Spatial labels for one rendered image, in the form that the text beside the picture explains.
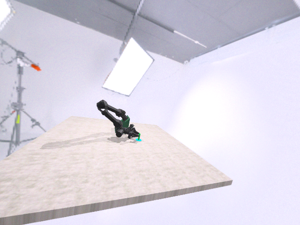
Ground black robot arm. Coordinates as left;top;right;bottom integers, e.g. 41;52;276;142
97;99;134;137

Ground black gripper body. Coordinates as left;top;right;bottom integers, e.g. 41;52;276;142
124;127;135;139

